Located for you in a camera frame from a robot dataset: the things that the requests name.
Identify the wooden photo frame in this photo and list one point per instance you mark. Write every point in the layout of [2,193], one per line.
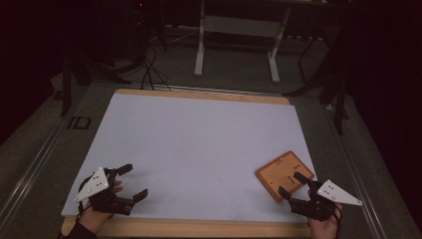
[278,172]

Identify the aluminium rail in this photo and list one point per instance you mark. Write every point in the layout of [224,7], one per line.
[33,166]
[355,172]

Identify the black metal stand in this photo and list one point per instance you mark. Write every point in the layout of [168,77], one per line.
[66,89]
[338,99]

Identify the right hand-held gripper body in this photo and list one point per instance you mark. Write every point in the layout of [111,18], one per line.
[318,205]

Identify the person's left hand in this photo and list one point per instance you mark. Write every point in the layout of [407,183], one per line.
[93,220]

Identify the person's right hand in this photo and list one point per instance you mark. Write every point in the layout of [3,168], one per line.
[324,229]

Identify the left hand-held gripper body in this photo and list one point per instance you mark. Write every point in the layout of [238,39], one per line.
[96,186]

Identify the white metal desk frame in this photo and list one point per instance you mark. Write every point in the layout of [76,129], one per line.
[199,49]

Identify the black floor bracket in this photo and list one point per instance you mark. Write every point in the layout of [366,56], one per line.
[79,123]

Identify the white table mat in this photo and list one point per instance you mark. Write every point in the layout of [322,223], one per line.
[199,149]

